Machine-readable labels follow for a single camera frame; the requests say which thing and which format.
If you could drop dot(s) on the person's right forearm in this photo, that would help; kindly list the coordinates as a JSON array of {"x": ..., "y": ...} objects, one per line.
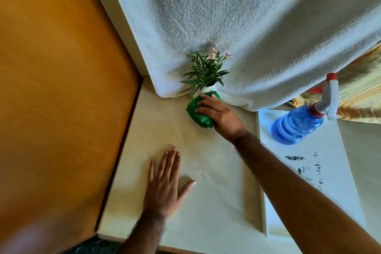
[{"x": 300, "y": 200}]

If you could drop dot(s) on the person's left thumb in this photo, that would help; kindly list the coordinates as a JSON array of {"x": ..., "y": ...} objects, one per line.
[{"x": 186, "y": 189}]

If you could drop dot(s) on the person's left hand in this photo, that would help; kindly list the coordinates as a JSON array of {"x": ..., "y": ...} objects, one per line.
[{"x": 162, "y": 190}]

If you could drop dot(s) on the person's right hand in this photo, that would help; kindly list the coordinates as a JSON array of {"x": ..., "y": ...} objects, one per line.
[{"x": 223, "y": 118}]

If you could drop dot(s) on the person's right fingers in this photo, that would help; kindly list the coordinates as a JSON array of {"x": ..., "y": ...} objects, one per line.
[{"x": 208, "y": 106}]

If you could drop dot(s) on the person's left middle finger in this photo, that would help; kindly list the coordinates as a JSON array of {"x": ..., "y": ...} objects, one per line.
[{"x": 169, "y": 163}]

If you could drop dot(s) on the small potted green plant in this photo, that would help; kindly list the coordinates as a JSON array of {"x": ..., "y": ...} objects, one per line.
[{"x": 206, "y": 71}]

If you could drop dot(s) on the blue spray bottle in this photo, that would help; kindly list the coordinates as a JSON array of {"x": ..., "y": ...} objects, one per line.
[{"x": 305, "y": 116}]

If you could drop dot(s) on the person's left little finger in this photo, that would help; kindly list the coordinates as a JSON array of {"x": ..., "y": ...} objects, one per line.
[{"x": 151, "y": 170}]

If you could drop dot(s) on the green cleaning cloth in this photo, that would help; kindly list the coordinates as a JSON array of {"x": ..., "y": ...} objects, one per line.
[{"x": 200, "y": 113}]

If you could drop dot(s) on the white board with black marks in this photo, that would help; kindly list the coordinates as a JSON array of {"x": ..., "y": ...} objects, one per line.
[{"x": 309, "y": 170}]

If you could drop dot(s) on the orange wooden panel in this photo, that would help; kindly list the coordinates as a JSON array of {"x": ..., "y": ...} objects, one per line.
[{"x": 59, "y": 99}]

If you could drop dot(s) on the white textured towel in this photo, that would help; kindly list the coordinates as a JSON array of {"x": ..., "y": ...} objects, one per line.
[{"x": 253, "y": 30}]

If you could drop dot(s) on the yellow striped cloth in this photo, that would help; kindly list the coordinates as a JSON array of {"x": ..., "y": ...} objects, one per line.
[{"x": 354, "y": 90}]

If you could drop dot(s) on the person's left forearm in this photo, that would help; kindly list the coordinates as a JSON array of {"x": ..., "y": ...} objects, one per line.
[{"x": 145, "y": 233}]

